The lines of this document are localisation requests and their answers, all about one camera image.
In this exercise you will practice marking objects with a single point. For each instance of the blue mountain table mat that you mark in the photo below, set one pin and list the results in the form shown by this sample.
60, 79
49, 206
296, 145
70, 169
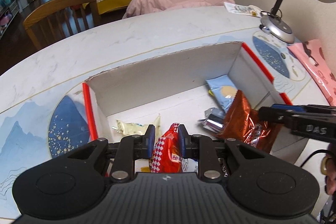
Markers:
54, 121

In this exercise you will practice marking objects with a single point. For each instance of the tv cabinet shelf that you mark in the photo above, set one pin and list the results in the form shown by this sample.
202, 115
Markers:
9, 10

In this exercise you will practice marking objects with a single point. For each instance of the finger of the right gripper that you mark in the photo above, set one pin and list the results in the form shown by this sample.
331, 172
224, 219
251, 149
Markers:
288, 107

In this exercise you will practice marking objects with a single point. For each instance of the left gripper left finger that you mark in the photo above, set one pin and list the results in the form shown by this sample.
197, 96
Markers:
127, 151

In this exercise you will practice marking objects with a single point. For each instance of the pink patterned bag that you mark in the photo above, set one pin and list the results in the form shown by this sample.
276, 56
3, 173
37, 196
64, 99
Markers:
310, 55

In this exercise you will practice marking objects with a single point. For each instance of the brown foil snack bag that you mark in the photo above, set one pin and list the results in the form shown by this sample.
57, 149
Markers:
242, 123

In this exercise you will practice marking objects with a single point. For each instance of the red snack bag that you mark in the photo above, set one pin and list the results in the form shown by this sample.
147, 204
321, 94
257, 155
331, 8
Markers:
166, 156

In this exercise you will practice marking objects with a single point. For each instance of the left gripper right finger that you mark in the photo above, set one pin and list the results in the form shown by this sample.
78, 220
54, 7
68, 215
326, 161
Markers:
202, 149

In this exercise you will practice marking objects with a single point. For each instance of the right hand with ring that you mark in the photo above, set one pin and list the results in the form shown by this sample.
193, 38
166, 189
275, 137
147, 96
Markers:
328, 169

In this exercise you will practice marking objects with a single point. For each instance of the red white cardboard box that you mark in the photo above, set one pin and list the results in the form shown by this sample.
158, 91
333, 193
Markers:
173, 87

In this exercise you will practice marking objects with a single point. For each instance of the wooden dining chair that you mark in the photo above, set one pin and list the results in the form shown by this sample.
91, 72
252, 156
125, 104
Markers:
59, 19

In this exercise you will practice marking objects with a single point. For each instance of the silver foil packet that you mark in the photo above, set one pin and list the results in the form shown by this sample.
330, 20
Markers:
213, 120

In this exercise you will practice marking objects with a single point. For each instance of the white paper label packet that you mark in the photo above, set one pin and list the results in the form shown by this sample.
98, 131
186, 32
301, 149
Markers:
250, 10

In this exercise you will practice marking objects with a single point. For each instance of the pale gold snack packet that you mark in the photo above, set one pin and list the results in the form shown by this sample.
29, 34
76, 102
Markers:
126, 129

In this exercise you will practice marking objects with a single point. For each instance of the light blue snack packet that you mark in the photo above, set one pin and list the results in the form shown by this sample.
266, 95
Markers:
223, 90

